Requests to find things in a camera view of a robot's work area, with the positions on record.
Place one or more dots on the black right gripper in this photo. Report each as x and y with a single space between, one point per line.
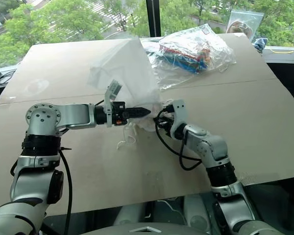
165 123

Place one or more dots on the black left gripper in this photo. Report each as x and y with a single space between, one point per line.
120 113

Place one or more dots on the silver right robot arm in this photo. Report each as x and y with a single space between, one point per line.
210 144

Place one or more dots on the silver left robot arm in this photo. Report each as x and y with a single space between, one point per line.
73 115

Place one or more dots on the clear plastic bag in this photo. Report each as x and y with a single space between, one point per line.
210 44

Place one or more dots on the clear zip bag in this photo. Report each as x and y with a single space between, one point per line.
247 23

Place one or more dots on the silver robot torso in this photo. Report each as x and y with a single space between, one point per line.
149 228

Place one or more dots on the blue patterned cloth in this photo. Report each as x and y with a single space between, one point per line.
261 44

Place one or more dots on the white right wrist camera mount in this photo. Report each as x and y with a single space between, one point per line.
178 110

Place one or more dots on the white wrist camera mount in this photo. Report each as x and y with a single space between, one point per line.
109 98
178 110

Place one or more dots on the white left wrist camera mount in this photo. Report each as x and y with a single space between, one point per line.
109 98

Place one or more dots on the black window frame post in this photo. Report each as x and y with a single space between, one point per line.
153 17

